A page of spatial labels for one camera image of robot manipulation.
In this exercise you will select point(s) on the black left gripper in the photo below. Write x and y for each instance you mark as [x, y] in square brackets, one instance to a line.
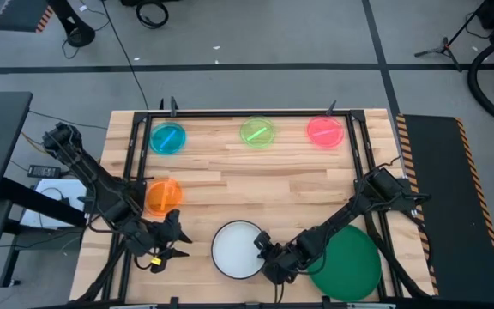
[163, 234]

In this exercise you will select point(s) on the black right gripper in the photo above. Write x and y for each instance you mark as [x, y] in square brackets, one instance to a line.
[283, 262]

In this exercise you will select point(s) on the black plastic plate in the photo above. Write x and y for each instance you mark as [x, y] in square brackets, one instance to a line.
[212, 250]

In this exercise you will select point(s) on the small translucent orange plate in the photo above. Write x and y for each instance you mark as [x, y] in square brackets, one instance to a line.
[161, 197]

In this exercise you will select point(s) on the large dark green plate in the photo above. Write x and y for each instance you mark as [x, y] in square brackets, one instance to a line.
[354, 266]

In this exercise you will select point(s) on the small translucent green plate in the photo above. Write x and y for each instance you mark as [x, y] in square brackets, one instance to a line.
[257, 132]

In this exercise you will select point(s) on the small translucent pink plate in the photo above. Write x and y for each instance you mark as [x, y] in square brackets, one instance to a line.
[325, 132]

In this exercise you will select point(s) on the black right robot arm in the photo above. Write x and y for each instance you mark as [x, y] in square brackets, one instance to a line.
[341, 214]

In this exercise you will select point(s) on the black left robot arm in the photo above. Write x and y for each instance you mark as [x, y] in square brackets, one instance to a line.
[97, 180]

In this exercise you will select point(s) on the small translucent blue plate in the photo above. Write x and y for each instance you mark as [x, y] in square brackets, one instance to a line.
[167, 138]

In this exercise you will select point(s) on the white paper sheet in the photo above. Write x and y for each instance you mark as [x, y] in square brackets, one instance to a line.
[71, 189]

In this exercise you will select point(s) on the black power adapter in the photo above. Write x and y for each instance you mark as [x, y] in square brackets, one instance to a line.
[43, 171]

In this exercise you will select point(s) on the large black hazard-striped mat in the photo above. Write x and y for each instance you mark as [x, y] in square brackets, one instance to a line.
[448, 240]

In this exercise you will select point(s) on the black curved stand base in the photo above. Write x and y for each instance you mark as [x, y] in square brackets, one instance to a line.
[77, 36]

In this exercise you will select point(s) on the black tripod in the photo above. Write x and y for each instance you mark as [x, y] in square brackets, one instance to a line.
[444, 45]

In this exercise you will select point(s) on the small black hazard-striped mat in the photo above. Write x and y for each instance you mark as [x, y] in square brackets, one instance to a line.
[19, 15]

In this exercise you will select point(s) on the black aluminium table frame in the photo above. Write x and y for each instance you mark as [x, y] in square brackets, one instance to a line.
[272, 113]

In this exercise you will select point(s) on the black frame clamp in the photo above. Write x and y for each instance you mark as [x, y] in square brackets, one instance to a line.
[173, 107]

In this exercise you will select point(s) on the black desk leg frame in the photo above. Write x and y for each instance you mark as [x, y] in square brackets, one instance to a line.
[37, 201]

